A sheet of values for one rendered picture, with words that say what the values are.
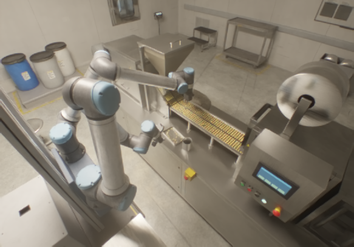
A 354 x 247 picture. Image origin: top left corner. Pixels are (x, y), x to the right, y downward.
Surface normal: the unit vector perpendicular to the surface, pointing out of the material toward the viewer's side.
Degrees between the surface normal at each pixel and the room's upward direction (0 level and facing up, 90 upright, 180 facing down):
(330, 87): 90
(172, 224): 0
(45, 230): 0
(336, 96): 90
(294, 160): 0
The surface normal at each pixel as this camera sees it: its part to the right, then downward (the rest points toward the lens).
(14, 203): 0.00, -0.74
